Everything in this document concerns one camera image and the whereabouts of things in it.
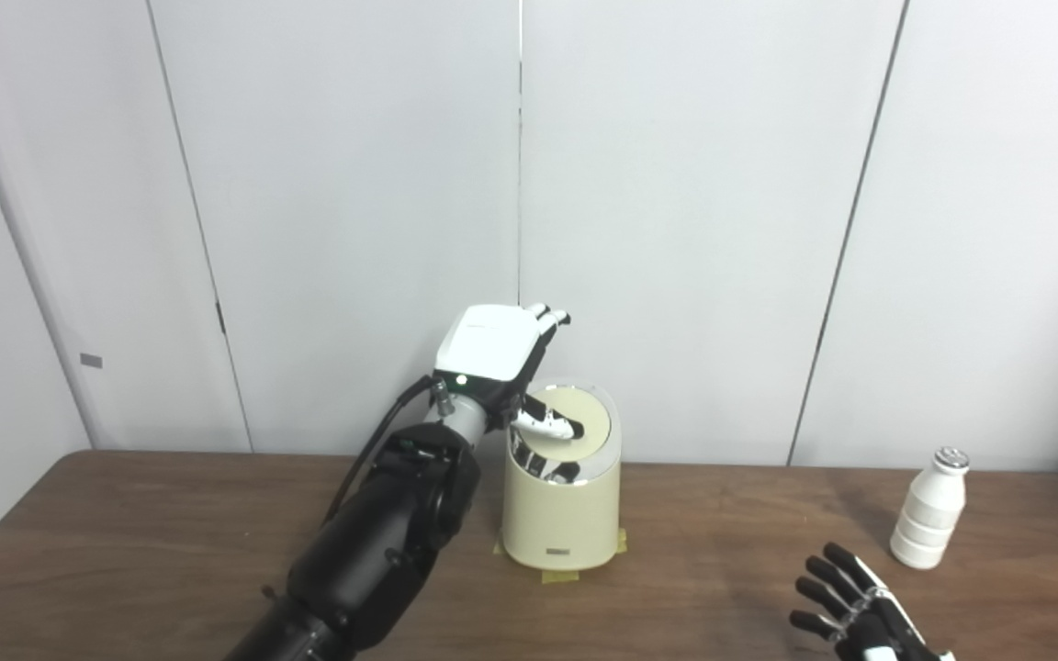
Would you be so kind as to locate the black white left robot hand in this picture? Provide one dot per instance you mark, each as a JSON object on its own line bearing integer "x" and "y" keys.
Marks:
{"x": 488, "y": 344}

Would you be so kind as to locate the cream round bin lid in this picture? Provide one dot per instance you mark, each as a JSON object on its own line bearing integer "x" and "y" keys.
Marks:
{"x": 584, "y": 408}

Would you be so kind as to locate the cream-colored plastic bin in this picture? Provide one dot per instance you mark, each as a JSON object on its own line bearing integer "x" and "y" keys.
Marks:
{"x": 561, "y": 519}

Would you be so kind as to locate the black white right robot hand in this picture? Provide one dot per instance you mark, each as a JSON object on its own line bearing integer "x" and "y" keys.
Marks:
{"x": 869, "y": 633}

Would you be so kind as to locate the small white plastic bottle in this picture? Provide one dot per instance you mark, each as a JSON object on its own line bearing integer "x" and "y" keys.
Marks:
{"x": 931, "y": 509}

